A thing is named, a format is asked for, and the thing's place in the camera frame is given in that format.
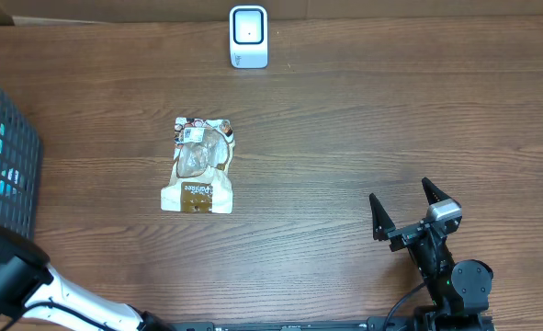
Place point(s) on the cardboard backboard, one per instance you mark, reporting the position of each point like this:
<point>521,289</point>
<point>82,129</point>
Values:
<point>119,11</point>

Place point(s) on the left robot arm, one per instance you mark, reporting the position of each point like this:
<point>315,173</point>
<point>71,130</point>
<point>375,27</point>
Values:
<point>30,287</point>

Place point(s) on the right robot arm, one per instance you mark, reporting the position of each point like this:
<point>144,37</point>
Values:
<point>459,290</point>

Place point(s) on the beige brown snack bag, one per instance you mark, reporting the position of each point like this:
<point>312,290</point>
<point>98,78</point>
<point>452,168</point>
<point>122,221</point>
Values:
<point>199,181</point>

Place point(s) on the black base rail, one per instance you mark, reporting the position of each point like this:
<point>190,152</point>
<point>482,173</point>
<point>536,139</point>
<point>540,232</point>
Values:
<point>289,326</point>

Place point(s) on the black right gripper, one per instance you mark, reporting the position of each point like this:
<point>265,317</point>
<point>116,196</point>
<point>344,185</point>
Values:
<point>384,224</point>

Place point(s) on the grey plastic mesh basket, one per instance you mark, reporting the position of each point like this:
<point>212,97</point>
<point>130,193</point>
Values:
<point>21,152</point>

